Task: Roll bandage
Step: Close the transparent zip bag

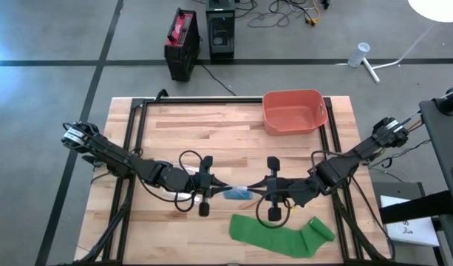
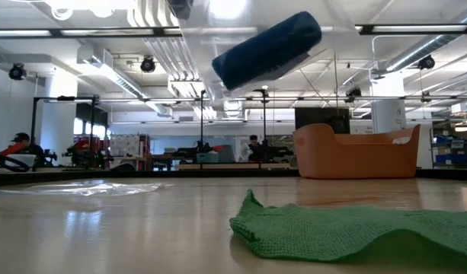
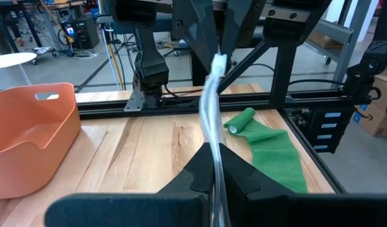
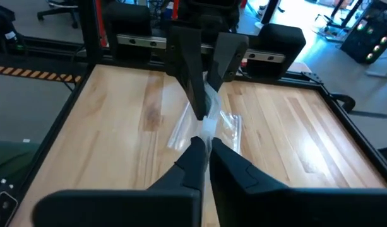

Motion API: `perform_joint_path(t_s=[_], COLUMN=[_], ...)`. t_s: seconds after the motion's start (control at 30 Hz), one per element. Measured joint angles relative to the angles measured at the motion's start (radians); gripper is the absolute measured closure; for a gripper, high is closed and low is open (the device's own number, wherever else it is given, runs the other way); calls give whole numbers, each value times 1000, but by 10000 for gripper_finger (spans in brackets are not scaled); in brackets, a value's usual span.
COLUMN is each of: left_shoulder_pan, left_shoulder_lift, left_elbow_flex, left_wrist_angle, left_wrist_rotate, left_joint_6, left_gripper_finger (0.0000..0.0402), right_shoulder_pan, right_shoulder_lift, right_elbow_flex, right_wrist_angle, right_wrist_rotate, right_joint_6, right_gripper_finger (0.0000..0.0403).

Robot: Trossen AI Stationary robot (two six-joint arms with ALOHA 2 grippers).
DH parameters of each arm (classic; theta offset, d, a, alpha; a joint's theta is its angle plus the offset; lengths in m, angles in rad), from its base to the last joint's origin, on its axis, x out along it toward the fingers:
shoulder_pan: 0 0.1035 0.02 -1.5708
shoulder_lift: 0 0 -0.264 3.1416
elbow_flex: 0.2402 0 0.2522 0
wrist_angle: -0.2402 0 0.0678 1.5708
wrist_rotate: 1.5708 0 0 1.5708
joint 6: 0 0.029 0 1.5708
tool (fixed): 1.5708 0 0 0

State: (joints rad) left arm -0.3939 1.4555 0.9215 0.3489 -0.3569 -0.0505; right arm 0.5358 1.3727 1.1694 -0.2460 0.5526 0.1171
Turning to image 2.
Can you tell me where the blue elastic bandage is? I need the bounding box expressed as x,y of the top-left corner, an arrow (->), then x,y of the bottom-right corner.
211,10 -> 323,91

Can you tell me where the green knit bandage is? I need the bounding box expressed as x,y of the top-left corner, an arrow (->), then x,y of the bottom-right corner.
229,189 -> 467,267

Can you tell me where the black hanging ceiling reel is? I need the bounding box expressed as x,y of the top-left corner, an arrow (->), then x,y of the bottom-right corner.
345,87 -> 363,104
417,54 -> 436,71
139,56 -> 157,74
8,62 -> 27,81

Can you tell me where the white patterned board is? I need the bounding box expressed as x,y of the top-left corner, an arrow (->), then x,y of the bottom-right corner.
110,133 -> 141,159

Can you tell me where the teal plastic bin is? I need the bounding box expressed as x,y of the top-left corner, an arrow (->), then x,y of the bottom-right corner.
196,151 -> 220,164

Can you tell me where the grey plastic bin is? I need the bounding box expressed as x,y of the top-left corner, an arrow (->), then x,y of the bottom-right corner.
216,144 -> 236,164

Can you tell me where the person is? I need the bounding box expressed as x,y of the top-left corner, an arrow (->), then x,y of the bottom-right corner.
247,134 -> 264,163
0,132 -> 46,167

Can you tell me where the red tool cart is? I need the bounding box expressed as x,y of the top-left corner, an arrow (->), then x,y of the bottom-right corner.
72,135 -> 109,169

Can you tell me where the black monitor screen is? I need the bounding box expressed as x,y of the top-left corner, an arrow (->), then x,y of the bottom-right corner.
293,107 -> 351,135

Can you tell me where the orange plastic tub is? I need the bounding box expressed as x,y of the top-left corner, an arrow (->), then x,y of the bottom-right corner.
293,123 -> 422,180

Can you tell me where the white round column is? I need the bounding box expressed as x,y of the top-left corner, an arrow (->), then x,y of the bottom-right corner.
371,72 -> 408,134

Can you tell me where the shelf with blue bins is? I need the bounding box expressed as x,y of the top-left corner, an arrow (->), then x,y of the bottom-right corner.
430,127 -> 467,169

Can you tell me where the thin hanging cable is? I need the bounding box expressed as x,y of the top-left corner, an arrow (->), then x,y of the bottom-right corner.
331,49 -> 340,115

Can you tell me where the black table edge rail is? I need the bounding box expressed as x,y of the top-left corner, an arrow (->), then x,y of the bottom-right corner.
0,168 -> 467,183

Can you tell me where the black overhead frame bar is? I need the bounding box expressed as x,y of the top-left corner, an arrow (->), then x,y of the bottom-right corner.
0,23 -> 467,37

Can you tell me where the black cable loop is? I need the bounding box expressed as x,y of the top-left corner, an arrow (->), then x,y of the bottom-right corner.
0,151 -> 30,173

